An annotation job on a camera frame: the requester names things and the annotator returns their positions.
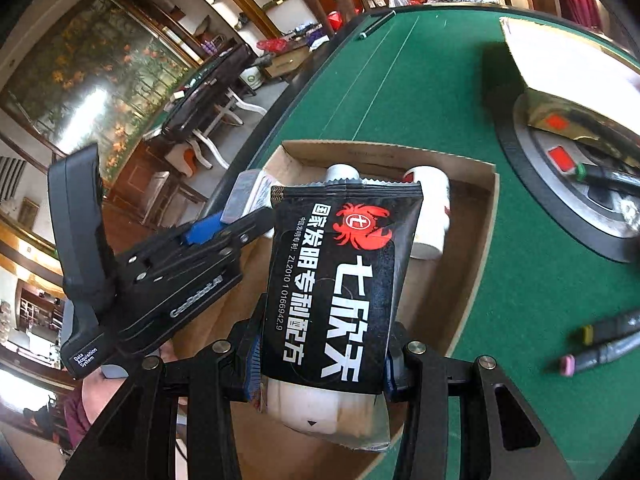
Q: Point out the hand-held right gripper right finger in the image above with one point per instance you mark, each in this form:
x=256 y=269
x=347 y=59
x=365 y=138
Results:
x=397 y=377

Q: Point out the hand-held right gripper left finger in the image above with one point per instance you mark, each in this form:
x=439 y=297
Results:
x=253 y=365

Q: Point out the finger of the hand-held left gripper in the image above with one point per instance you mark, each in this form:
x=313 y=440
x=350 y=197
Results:
x=245 y=232
x=202 y=230

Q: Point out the small grey and white box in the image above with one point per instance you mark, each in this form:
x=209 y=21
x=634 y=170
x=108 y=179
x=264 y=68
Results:
x=240 y=195

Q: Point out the black pouch with red crab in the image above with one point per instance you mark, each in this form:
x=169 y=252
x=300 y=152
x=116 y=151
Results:
x=330 y=280

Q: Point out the brown cardboard box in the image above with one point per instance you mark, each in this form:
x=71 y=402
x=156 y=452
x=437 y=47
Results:
x=465 y=250

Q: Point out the pink capped black marker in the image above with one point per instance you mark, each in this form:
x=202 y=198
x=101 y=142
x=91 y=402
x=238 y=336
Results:
x=600 y=352

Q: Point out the person's left forearm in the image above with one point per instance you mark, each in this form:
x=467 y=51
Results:
x=75 y=420

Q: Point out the person's left hand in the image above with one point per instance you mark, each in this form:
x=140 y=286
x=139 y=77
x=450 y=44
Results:
x=97 y=400

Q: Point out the wooden cushioned chair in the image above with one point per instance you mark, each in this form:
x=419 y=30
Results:
x=160 y=185

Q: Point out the orange and white stool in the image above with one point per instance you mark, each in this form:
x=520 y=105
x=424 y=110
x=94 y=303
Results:
x=189 y=157

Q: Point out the white capped dark tube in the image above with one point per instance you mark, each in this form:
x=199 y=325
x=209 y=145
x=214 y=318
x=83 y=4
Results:
x=344 y=173

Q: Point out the dark mahjong table white legs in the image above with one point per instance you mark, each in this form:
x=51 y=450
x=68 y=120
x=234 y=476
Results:
x=210 y=90

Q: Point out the white bucket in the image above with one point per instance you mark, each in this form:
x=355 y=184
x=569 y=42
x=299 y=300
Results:
x=254 y=79

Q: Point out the white bottle with red label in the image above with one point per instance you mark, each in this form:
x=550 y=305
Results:
x=430 y=210

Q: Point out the red plastic bag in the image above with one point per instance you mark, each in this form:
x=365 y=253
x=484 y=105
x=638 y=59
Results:
x=272 y=45

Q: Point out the yellow capped black marker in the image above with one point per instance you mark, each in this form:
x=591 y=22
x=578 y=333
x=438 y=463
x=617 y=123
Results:
x=615 y=327

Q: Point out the red paper bag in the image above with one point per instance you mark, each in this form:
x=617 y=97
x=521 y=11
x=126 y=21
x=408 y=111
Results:
x=336 y=21

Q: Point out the black pen with green tip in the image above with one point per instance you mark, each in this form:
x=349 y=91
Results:
x=375 y=26

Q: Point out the round mahjong table console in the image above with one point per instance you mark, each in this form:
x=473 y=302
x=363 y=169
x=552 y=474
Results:
x=537 y=155

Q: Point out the green capped black marker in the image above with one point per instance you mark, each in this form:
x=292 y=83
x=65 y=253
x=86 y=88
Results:
x=600 y=175

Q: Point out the gold and white box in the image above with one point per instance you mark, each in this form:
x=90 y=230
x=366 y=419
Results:
x=550 y=60

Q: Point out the floral wall painting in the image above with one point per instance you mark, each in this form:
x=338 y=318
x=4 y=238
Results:
x=90 y=60

